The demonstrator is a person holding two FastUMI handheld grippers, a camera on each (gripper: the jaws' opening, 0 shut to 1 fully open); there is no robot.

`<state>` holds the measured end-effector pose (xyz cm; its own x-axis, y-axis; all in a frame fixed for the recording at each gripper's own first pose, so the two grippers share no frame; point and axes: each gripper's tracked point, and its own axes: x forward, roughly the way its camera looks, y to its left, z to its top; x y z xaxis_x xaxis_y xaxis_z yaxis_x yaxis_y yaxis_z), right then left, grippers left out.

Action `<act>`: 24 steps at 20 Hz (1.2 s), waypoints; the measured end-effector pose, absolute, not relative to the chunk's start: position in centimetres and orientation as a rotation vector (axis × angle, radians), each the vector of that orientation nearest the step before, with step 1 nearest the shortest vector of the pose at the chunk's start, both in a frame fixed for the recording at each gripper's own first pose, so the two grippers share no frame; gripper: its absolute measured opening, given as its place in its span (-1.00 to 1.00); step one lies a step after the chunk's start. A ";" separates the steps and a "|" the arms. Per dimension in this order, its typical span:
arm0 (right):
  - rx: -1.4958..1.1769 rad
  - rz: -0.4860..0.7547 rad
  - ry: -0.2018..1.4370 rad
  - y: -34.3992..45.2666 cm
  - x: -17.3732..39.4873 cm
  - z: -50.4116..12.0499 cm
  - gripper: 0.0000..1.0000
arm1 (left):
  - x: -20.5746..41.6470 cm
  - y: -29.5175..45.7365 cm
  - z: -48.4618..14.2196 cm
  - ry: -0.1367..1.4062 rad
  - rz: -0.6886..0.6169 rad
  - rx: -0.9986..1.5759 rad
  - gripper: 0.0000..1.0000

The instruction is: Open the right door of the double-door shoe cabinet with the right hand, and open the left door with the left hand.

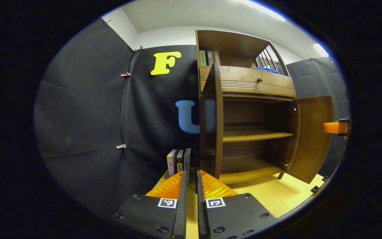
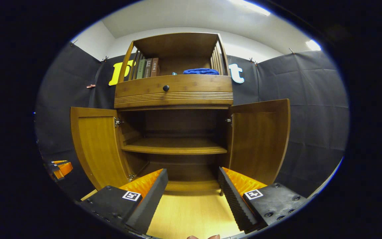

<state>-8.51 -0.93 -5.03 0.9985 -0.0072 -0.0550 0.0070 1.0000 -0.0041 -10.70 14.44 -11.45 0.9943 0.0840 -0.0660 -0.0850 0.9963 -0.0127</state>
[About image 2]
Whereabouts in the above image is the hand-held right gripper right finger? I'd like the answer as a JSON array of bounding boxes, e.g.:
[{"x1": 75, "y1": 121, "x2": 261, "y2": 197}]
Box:
[{"x1": 218, "y1": 167, "x2": 307, "y2": 233}]

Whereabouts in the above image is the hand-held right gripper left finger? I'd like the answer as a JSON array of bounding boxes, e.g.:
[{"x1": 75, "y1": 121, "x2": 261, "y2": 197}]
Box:
[{"x1": 78, "y1": 169, "x2": 169, "y2": 234}]

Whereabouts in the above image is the wooden shoe cabinet door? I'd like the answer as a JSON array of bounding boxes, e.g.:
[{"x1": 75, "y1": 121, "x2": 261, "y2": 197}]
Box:
[
  {"x1": 227, "y1": 99, "x2": 291, "y2": 186},
  {"x1": 70, "y1": 107, "x2": 132, "y2": 190}
]

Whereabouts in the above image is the wooden double-door shoe cabinet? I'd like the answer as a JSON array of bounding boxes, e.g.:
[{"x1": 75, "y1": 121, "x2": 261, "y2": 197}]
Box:
[{"x1": 70, "y1": 32, "x2": 291, "y2": 196}]

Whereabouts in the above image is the wooden inner shelf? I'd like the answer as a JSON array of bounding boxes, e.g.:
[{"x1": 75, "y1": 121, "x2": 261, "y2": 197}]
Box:
[{"x1": 122, "y1": 138, "x2": 228, "y2": 155}]

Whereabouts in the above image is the black backdrop cloth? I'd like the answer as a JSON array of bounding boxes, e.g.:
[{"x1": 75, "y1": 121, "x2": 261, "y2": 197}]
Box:
[{"x1": 35, "y1": 43, "x2": 350, "y2": 199}]

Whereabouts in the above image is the ridged wooden drawer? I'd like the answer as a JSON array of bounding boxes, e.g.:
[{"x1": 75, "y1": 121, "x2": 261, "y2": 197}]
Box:
[{"x1": 114, "y1": 74, "x2": 234, "y2": 109}]

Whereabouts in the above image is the green book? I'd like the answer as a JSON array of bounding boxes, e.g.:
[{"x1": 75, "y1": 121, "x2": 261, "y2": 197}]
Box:
[{"x1": 136, "y1": 59, "x2": 147, "y2": 79}]

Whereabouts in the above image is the blue folded towel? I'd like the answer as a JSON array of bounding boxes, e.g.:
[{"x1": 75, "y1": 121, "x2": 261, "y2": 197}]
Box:
[{"x1": 183, "y1": 68, "x2": 220, "y2": 75}]

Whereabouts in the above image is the small ceiling light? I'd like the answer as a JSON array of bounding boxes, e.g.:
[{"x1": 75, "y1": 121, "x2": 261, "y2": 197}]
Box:
[{"x1": 305, "y1": 39, "x2": 322, "y2": 51}]

